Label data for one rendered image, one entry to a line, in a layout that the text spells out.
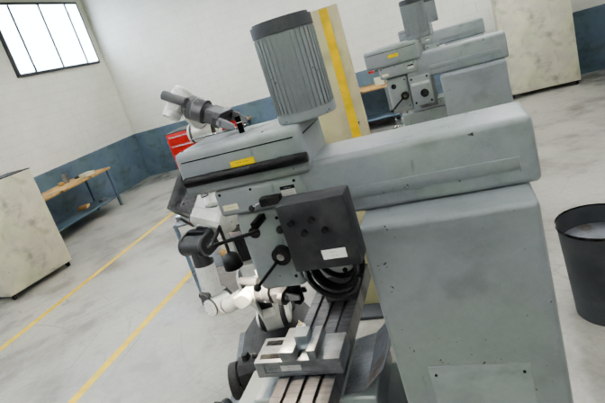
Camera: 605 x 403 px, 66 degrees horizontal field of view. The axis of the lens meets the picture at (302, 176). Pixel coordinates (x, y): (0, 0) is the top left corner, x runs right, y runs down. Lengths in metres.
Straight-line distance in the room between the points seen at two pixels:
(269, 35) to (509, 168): 0.80
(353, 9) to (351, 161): 9.25
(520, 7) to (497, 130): 8.32
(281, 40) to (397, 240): 0.69
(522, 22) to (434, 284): 8.48
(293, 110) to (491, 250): 0.71
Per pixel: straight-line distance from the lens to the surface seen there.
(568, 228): 3.53
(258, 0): 11.19
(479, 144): 1.43
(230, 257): 1.78
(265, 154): 1.51
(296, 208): 1.27
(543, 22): 9.78
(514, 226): 1.40
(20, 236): 7.73
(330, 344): 1.89
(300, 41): 1.47
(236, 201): 1.62
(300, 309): 3.08
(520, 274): 1.47
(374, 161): 1.45
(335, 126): 3.37
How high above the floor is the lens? 2.11
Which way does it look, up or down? 15 degrees down
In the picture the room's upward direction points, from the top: 17 degrees counter-clockwise
